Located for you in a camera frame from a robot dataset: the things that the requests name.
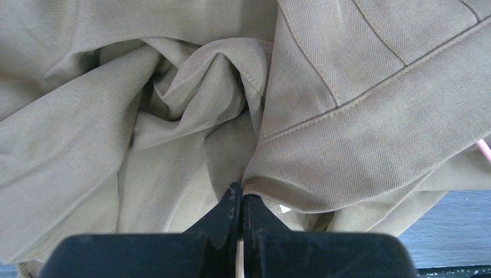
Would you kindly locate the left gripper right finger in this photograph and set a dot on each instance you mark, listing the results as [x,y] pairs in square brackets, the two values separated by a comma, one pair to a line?
[271,249]

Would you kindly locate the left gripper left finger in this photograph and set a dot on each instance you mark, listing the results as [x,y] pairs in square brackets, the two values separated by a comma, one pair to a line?
[206,249]

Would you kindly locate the tan brown garment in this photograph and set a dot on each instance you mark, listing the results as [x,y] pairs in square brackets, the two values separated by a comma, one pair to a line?
[135,116]

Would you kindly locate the pink wire hanger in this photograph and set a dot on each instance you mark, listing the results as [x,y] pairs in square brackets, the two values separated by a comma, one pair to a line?
[485,149]

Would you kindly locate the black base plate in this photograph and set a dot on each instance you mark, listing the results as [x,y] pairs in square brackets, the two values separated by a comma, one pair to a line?
[478,271]

